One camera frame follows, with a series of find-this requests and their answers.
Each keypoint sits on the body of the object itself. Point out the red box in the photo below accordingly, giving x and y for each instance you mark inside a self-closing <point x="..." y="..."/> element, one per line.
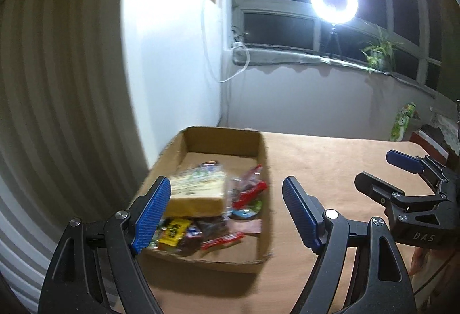
<point x="429" y="141"/>

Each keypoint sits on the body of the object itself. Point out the person's right hand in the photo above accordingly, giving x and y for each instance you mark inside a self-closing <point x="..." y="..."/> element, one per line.
<point x="418" y="262"/>

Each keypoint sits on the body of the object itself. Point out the long red snack packet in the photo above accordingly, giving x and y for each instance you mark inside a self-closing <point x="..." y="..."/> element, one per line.
<point x="222" y="240"/>

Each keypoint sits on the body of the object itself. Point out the large beige snack pack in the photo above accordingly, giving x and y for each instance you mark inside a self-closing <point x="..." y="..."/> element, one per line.
<point x="196" y="191"/>

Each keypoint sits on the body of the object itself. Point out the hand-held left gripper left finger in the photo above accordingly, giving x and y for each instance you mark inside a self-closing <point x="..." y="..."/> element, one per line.
<point x="151" y="213"/>

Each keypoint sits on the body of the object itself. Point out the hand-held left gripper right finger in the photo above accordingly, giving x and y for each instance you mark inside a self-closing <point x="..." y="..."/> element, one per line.
<point x="300" y="213"/>

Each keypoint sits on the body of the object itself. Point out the white framed window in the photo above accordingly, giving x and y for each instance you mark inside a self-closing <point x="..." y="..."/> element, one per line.
<point x="273" y="5"/>

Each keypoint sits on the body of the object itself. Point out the pink snack packet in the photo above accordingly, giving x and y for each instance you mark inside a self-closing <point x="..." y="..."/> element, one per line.
<point x="248" y="226"/>

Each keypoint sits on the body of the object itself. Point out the cardboard box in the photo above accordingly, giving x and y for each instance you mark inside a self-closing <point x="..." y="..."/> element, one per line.
<point x="222" y="139"/>

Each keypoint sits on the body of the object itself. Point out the green printed bag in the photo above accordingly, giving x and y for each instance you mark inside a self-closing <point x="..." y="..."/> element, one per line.
<point x="400" y="123"/>

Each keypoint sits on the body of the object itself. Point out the red clear snack packet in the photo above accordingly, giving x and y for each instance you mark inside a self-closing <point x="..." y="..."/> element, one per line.
<point x="248" y="191"/>

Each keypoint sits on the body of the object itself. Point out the yellow snack packet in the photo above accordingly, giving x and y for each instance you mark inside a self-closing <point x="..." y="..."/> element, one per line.
<point x="174" y="232"/>

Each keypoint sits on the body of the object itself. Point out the white cabinet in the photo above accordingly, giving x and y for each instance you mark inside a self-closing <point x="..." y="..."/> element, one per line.
<point x="172" y="48"/>

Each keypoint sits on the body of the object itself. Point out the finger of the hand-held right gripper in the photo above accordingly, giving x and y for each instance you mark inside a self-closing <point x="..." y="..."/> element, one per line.
<point x="402" y="159"/>
<point x="373" y="188"/>

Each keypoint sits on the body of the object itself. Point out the pale pleated curtain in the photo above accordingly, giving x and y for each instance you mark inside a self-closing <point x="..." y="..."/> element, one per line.
<point x="54" y="102"/>

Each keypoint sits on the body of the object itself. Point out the white lace cloth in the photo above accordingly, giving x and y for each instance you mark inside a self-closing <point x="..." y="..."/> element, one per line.
<point x="449" y="130"/>

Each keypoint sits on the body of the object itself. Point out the black tripod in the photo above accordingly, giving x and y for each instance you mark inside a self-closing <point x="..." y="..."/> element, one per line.
<point x="333" y="37"/>

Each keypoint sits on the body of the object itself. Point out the small dark chocolate bar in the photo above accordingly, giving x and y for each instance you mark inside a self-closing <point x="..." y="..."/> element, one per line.
<point x="196" y="233"/>

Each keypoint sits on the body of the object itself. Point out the potted spider plant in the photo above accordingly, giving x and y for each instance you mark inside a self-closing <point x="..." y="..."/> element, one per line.
<point x="377" y="57"/>

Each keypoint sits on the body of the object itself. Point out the grey windowsill cloth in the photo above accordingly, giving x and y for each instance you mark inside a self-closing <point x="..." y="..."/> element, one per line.
<point x="273" y="57"/>

